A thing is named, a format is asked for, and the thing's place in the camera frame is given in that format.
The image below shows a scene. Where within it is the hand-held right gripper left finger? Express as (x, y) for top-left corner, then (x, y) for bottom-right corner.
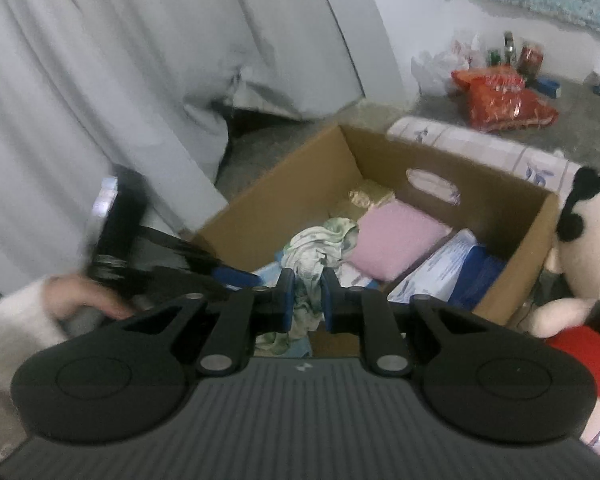
(122, 268), (297, 377)

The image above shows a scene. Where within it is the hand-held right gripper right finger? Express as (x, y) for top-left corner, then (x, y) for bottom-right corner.
(320, 268), (481, 377)

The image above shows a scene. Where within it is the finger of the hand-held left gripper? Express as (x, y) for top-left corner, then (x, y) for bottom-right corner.
(212, 266), (262, 289)

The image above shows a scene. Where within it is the green floral cloth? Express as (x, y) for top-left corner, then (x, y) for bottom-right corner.
(255, 216), (362, 357)

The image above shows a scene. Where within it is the white and blue packet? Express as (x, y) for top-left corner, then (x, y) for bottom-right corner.
(387, 229), (481, 307)

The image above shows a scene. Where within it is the brown cardboard box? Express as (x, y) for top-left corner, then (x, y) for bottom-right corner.
(187, 122), (561, 358)

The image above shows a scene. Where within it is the person's left forearm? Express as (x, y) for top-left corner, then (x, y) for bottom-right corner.
(0, 279), (66, 408)

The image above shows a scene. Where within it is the person's left hand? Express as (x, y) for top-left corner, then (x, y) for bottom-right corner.
(45, 275), (137, 321)

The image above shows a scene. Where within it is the pink folded cloth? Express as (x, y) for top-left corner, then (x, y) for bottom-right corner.
(344, 202), (454, 282)

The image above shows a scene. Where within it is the grey curtain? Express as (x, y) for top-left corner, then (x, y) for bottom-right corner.
(0, 0), (408, 311)

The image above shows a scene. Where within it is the checkered floral bed sheet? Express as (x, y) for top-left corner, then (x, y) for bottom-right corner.
(386, 116), (583, 197)

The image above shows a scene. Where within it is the white plastic bag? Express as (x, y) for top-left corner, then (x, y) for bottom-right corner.
(411, 49), (470, 98)

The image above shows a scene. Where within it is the plush doll with red shirt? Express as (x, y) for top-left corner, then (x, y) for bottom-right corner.
(529, 165), (600, 406)

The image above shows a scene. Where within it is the orange snack bag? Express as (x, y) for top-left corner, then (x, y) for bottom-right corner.
(451, 69), (527, 95)
(466, 82), (559, 134)

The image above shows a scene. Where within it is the small blue box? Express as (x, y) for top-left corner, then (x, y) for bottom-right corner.
(534, 76), (564, 99)

